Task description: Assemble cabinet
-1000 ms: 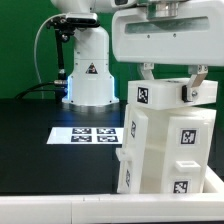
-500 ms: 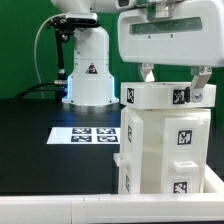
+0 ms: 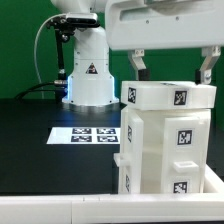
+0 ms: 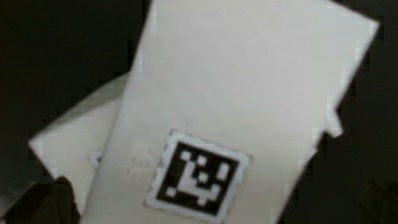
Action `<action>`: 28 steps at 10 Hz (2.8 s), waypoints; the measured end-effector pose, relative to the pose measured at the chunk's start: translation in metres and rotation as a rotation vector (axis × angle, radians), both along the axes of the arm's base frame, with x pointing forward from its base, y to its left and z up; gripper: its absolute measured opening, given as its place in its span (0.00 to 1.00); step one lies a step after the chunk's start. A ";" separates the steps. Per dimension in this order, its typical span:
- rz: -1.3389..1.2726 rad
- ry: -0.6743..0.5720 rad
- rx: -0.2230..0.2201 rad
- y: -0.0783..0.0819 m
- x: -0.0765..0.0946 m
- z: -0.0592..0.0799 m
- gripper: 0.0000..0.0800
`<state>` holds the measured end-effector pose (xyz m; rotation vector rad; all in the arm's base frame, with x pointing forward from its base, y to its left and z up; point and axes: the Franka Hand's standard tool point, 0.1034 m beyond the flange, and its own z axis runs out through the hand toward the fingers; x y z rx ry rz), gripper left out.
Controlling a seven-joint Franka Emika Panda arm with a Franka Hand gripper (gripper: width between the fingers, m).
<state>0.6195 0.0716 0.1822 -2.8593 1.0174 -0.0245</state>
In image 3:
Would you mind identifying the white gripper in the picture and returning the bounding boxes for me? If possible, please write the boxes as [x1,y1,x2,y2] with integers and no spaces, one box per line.
[105,0,224,84]

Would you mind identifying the white cabinet drawer box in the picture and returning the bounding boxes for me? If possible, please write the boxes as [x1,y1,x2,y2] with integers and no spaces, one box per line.
[121,81,216,110]

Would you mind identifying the white cabinet body box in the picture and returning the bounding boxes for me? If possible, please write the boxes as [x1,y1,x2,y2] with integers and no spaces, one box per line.
[113,105,212,195]

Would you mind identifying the white front panel with peg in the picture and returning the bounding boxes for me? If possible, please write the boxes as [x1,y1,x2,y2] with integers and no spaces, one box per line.
[161,117,203,194]

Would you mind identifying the white door panel with peg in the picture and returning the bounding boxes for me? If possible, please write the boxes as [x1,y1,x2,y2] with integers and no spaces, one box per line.
[114,108,144,194]

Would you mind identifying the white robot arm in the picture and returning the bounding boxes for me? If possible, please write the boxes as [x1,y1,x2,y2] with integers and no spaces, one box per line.
[50,0,224,107]

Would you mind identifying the flat white panel four tags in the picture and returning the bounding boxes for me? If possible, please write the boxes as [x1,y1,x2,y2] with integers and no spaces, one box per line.
[47,127,120,144]

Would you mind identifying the black camera on stand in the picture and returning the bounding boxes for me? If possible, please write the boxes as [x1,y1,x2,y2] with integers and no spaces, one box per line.
[46,13,100,101]

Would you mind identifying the grey camera cable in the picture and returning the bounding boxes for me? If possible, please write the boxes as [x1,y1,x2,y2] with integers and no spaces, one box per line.
[33,13,63,100]

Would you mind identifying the black base cables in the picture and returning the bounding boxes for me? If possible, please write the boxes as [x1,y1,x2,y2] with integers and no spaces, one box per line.
[13,79,69,100]

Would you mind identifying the white L-shaped obstacle frame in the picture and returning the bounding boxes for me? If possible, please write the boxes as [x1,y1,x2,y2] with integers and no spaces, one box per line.
[0,168,224,224]

